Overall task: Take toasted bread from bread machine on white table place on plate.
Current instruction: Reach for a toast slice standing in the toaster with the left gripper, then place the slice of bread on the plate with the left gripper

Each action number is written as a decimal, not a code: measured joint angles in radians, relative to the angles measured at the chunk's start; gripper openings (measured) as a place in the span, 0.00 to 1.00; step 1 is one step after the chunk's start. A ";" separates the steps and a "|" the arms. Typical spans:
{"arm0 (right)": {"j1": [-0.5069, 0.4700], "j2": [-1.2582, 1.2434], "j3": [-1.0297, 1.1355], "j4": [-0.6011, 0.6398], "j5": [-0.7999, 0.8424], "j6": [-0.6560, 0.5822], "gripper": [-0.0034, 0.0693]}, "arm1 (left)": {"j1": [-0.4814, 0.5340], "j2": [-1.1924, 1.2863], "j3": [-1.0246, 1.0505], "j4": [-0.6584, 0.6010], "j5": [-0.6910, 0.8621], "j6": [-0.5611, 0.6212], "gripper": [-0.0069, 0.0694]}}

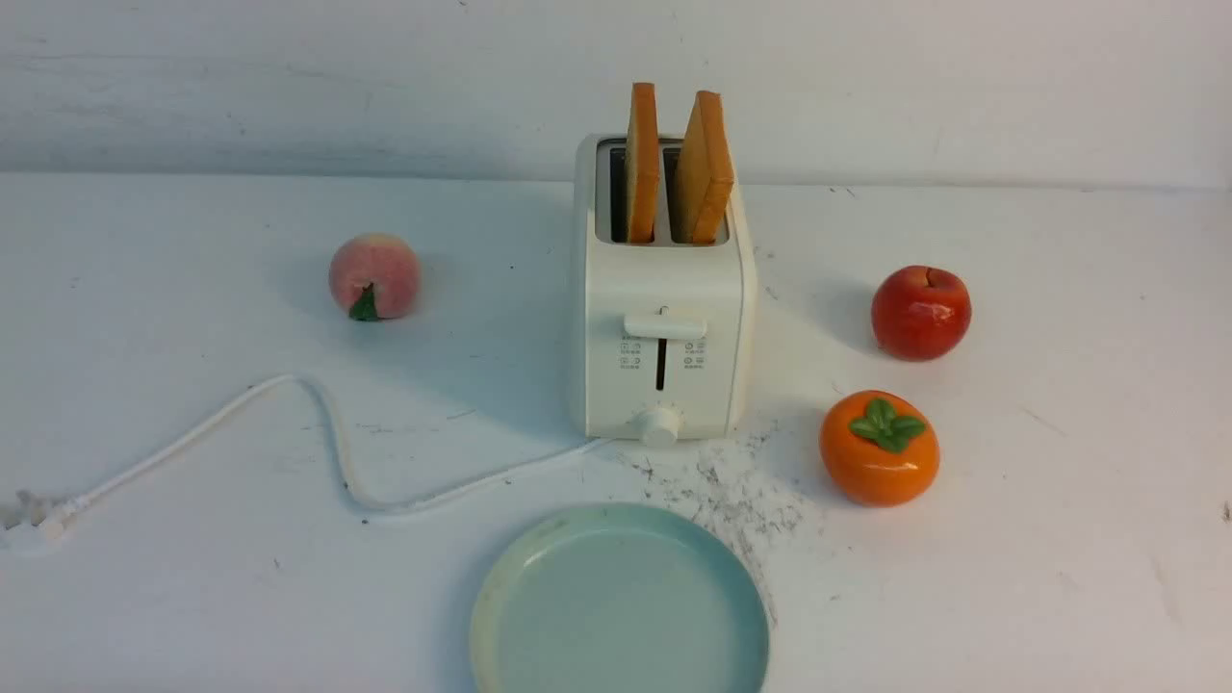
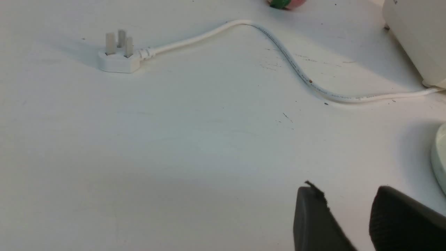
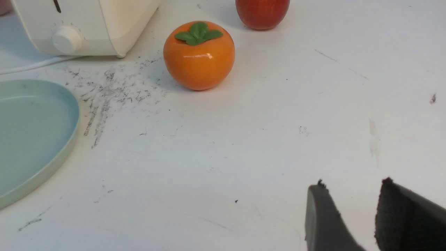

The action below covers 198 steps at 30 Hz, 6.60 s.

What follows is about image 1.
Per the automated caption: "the toast slice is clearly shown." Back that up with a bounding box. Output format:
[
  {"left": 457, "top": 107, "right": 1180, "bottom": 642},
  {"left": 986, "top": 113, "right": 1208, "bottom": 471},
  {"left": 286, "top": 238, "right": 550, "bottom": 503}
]
[
  {"left": 669, "top": 90, "right": 736, "bottom": 245},
  {"left": 626, "top": 81, "right": 662, "bottom": 244}
]

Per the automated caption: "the white two-slot toaster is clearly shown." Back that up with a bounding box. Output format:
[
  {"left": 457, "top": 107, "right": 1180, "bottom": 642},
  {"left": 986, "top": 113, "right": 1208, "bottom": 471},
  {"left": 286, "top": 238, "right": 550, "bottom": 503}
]
[{"left": 565, "top": 133, "right": 760, "bottom": 448}]

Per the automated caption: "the light green plate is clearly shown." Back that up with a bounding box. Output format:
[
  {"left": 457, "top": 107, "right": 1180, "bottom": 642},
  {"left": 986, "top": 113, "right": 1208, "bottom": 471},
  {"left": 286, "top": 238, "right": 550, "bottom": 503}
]
[{"left": 468, "top": 501, "right": 771, "bottom": 692}]

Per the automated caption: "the pink peach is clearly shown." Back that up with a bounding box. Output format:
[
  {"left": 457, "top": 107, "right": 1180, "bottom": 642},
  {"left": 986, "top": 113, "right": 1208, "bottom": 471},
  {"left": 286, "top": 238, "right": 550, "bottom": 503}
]
[{"left": 326, "top": 234, "right": 423, "bottom": 321}]

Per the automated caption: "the orange persimmon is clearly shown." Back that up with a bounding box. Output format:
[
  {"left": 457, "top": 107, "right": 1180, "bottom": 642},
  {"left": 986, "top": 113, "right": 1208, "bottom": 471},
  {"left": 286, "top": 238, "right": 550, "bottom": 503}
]
[{"left": 818, "top": 390, "right": 941, "bottom": 507}]

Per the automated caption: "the red apple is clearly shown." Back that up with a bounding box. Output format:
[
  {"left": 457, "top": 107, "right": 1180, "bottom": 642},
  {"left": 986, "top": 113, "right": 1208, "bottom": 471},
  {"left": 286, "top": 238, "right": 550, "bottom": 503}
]
[{"left": 870, "top": 265, "right": 973, "bottom": 361}]

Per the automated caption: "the white power cord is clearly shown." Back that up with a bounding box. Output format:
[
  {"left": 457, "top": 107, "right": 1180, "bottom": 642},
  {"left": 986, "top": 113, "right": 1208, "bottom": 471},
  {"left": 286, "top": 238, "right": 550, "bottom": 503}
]
[{"left": 0, "top": 372, "right": 612, "bottom": 557}]

